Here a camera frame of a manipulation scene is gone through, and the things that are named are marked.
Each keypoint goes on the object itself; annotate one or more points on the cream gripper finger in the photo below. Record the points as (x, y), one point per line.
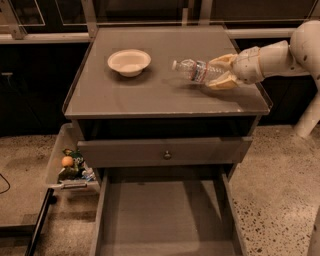
(223, 81)
(224, 62)

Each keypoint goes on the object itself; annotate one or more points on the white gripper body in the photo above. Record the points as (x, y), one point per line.
(246, 65)

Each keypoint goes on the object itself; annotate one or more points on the clear plastic water bottle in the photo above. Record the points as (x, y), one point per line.
(197, 71)

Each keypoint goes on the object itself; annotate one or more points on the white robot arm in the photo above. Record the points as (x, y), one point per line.
(276, 189)

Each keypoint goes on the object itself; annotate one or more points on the grey top drawer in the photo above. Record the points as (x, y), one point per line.
(149, 152)

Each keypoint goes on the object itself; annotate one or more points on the round metal drawer knob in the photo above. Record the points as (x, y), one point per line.
(167, 155)

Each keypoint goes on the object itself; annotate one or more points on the grey drawer cabinet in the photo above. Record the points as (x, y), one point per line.
(159, 103)

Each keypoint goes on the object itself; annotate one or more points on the grey open middle drawer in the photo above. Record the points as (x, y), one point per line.
(150, 216)

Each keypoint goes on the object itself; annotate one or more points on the small bottle in bin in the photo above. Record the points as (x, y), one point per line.
(88, 175)

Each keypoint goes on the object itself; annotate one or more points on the white paper bowl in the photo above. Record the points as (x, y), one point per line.
(129, 63)

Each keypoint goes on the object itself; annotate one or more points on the green snack bag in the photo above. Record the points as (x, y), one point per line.
(74, 172)

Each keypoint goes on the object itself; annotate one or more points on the orange fruit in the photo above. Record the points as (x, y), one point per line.
(67, 161)

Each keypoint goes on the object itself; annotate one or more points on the clear plastic storage bin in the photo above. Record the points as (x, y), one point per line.
(66, 139)

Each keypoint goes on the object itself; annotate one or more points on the black metal bar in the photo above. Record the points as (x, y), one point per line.
(40, 222)

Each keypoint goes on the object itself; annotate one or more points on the metal railing frame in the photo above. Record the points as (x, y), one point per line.
(46, 21)

